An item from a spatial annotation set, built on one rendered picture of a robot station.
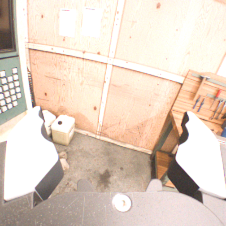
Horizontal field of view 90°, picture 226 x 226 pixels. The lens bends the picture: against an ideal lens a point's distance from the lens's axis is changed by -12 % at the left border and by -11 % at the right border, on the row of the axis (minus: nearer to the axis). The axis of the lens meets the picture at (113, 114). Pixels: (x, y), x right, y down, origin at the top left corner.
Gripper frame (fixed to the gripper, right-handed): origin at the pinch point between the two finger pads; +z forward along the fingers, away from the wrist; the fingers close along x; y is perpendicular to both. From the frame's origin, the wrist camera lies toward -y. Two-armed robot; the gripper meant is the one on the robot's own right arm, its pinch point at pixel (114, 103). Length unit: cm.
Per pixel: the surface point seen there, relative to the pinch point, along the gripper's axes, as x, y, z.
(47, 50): -83, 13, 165
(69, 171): -48, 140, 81
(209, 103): 116, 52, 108
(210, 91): 111, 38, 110
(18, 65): -49, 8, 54
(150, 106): 54, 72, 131
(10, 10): -46, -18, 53
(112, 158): 7, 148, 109
